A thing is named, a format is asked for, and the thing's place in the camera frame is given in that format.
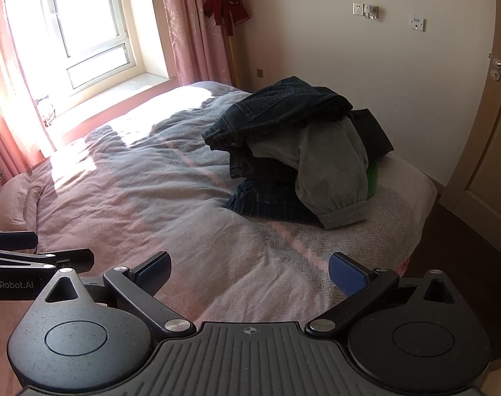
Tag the black garment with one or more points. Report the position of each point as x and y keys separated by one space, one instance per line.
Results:
x=372 y=132

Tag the white framed window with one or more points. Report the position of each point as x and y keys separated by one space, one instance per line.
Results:
x=85 y=16

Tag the light wooden door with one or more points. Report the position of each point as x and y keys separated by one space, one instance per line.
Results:
x=481 y=152

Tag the green object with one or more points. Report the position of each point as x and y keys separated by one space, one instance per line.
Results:
x=372 y=181

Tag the white wall socket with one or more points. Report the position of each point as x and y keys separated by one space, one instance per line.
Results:
x=358 y=8

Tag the white plug adapter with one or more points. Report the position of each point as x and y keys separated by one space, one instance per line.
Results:
x=371 y=10

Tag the pink pillow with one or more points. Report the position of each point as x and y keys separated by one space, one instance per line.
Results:
x=17 y=202

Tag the white bed quilt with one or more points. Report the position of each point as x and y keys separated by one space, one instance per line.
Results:
x=407 y=181

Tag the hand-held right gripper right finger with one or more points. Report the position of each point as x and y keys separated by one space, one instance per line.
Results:
x=349 y=277

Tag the red hanging garment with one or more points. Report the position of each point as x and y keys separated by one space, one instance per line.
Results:
x=225 y=6

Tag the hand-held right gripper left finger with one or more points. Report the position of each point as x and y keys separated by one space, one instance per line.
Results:
x=153 y=273

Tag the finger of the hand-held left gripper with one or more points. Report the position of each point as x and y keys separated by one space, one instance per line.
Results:
x=70 y=260
x=11 y=240

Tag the blue striped pants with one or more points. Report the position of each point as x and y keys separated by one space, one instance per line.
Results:
x=267 y=202

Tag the dark blue jeans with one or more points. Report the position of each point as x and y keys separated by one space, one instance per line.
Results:
x=271 y=109

